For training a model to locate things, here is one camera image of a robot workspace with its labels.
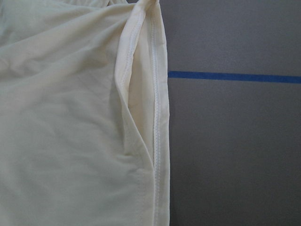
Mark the brown table mat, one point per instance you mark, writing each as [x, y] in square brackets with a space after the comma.
[235, 111]

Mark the cream long-sleeve printed shirt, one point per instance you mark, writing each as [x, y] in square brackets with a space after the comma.
[84, 114]

